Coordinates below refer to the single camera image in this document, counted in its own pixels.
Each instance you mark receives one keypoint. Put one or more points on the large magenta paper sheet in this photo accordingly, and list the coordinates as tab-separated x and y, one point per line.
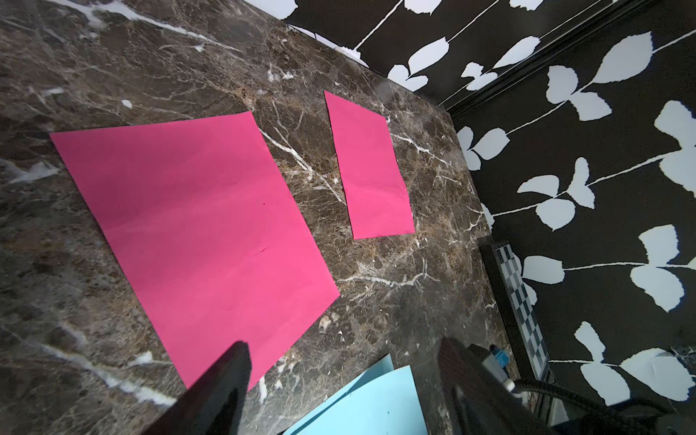
207	233

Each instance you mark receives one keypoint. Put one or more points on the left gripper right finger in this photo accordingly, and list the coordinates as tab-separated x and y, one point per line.
476	401

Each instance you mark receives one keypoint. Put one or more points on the small magenta paper sheet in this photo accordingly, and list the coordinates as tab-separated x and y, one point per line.
376	195

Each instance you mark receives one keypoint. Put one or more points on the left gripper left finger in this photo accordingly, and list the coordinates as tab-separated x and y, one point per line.
214	404

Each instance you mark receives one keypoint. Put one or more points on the checkerboard calibration plate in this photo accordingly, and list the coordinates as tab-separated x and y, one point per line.
517	310

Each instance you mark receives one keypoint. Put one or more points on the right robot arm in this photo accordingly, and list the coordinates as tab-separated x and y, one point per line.
634	416

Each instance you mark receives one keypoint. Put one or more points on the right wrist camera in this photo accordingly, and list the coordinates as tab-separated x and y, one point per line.
496	363

